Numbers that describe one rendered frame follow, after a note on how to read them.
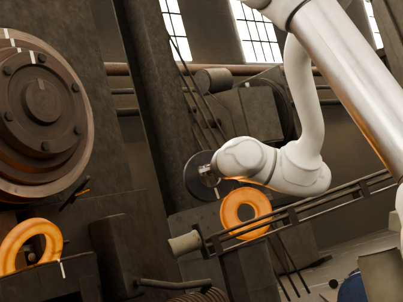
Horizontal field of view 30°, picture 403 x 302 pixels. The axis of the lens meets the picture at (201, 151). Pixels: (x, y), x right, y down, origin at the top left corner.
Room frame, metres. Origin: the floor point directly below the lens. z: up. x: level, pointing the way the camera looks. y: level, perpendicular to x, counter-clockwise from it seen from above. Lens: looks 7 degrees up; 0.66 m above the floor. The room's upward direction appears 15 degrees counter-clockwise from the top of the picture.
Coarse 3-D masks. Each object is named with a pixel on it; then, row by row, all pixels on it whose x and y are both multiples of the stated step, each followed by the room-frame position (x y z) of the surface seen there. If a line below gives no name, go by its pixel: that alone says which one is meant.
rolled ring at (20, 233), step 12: (24, 228) 1.84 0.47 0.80; (36, 228) 1.86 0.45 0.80; (48, 228) 1.90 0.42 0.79; (12, 240) 1.82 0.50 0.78; (24, 240) 1.85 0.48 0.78; (48, 240) 1.94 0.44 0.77; (60, 240) 1.95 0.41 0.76; (0, 252) 1.83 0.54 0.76; (12, 252) 1.83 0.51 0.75; (48, 252) 1.96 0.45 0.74; (60, 252) 1.97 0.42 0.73; (0, 264) 1.84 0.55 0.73; (12, 264) 1.85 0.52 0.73
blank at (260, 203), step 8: (232, 192) 2.21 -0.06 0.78; (240, 192) 2.22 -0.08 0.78; (248, 192) 2.22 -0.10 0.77; (256, 192) 2.23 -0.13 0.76; (224, 200) 2.21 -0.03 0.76; (232, 200) 2.21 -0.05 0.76; (240, 200) 2.22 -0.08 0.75; (248, 200) 2.22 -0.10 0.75; (256, 200) 2.23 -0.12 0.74; (264, 200) 2.23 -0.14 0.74; (224, 208) 2.20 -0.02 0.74; (232, 208) 2.21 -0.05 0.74; (256, 208) 2.23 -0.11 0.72; (264, 208) 2.23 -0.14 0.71; (224, 216) 2.20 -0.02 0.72; (232, 216) 2.21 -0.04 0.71; (256, 216) 2.24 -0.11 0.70; (224, 224) 2.20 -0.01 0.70; (232, 224) 2.20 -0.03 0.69; (256, 224) 2.22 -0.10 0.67; (232, 232) 2.20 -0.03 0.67; (248, 232) 2.21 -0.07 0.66; (256, 232) 2.22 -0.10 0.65
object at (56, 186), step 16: (0, 32) 1.94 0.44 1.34; (16, 32) 1.98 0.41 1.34; (48, 48) 2.06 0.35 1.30; (64, 64) 2.09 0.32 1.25; (80, 160) 2.07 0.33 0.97; (0, 176) 1.87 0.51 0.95; (64, 176) 2.02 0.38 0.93; (0, 192) 1.91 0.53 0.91; (16, 192) 1.90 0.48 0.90; (32, 192) 1.93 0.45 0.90; (48, 192) 1.97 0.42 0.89
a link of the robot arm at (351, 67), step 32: (256, 0) 1.35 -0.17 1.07; (288, 0) 1.34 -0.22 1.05; (320, 0) 1.34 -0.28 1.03; (288, 32) 1.41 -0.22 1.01; (320, 32) 1.32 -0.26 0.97; (352, 32) 1.32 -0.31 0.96; (320, 64) 1.33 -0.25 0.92; (352, 64) 1.29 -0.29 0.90; (352, 96) 1.30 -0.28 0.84; (384, 96) 1.27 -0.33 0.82; (384, 128) 1.26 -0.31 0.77; (384, 160) 1.28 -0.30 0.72
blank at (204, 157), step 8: (200, 152) 2.19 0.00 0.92; (208, 152) 2.20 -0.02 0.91; (192, 160) 2.19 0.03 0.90; (200, 160) 2.19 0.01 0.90; (208, 160) 2.20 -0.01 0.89; (184, 168) 2.21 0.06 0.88; (192, 168) 2.19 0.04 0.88; (184, 176) 2.19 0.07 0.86; (192, 176) 2.19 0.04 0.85; (184, 184) 2.21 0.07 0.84; (192, 184) 2.19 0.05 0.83; (200, 184) 2.19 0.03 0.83; (216, 184) 2.22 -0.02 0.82; (224, 184) 2.21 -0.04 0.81; (232, 184) 2.21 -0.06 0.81; (192, 192) 2.19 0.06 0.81; (200, 192) 2.19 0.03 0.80; (208, 192) 2.20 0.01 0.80; (216, 192) 2.20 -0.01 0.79; (224, 192) 2.21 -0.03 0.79; (200, 200) 2.20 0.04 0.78; (208, 200) 2.20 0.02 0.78; (216, 200) 2.20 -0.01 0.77
